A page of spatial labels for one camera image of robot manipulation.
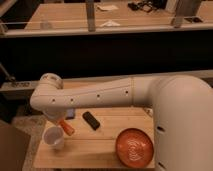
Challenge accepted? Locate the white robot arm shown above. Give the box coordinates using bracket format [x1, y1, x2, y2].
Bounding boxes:
[30, 73, 213, 171]

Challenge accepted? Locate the orange ceramic plate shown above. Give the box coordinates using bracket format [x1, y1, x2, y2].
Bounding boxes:
[115, 128, 154, 168]

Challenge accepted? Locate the white ceramic cup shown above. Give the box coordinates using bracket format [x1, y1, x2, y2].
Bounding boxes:
[42, 126, 64, 150]

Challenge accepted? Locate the black rectangular remote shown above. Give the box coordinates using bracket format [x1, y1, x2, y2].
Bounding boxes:
[82, 112, 100, 130]

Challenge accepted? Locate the blue sponge block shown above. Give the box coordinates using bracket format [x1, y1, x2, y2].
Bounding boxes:
[66, 109, 75, 120]

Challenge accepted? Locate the folded white paper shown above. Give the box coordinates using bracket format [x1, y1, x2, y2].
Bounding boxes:
[100, 20, 120, 27]

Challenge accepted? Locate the white paper sheet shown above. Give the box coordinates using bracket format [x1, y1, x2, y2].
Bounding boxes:
[97, 5, 118, 11]

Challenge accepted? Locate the cardboard box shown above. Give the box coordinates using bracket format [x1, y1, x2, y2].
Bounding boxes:
[0, 120, 31, 171]

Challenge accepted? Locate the grey metal post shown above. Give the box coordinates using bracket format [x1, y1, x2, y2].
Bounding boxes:
[171, 0, 202, 28]
[85, 0, 96, 32]

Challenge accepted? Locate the black cable bundle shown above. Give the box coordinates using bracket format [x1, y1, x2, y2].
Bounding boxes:
[127, 0, 158, 14]

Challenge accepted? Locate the grey metal post right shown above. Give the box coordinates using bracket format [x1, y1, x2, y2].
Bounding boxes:
[171, 0, 202, 28]

